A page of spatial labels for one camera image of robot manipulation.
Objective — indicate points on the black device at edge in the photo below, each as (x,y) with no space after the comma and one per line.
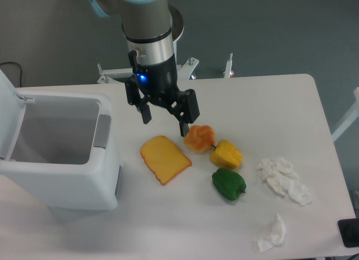
(348,229)

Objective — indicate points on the white trash can lid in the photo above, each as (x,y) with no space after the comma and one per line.
(13,107)

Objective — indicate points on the large crumpled white tissue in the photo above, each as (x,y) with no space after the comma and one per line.
(281,177)

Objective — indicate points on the orange knotted bread roll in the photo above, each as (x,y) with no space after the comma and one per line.
(200,139)

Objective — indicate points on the toast slice toy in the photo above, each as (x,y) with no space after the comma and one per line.
(163,158)

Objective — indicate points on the green bell pepper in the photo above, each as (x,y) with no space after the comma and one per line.
(228,183)

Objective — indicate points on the small crumpled white tissue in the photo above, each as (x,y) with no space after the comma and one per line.
(276,235)

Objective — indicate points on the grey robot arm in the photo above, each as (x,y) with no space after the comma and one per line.
(147,27)

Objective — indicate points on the white levelling foot post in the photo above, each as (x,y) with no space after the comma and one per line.
(228,72)

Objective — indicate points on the white frame leg right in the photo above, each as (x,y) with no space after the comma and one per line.
(350,116)

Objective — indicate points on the white trash can body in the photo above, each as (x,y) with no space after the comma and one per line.
(66,154)

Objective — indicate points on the yellow bell pepper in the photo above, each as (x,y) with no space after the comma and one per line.
(226,155)

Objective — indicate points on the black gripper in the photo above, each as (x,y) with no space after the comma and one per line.
(157,84)

